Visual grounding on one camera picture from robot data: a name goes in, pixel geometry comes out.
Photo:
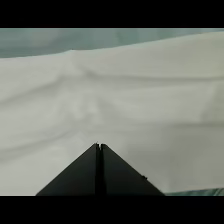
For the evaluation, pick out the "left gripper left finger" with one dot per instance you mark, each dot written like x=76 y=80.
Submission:
x=78 y=176

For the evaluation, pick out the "white shirt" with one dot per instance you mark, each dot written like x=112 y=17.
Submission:
x=110 y=100

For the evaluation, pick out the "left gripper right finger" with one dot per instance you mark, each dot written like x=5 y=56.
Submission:
x=123 y=176

